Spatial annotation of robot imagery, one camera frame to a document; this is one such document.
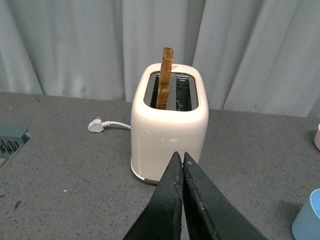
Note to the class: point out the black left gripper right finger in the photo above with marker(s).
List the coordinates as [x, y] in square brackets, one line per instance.
[209, 215]

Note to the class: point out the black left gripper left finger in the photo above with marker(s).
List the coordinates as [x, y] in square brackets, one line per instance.
[161, 219]

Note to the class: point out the light blue plastic cup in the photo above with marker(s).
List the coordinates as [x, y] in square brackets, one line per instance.
[306, 225]

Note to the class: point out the cream white toaster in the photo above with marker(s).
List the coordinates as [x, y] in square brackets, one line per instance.
[156, 134]

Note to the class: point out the pink plastic bowl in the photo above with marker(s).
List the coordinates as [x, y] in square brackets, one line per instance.
[317, 137]

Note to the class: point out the toasted bread slice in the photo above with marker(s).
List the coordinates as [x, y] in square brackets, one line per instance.
[165, 78]

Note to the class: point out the grey pleated curtain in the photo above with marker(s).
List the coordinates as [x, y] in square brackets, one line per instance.
[260, 56]

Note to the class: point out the green dish rack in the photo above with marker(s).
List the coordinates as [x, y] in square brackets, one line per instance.
[12, 139]

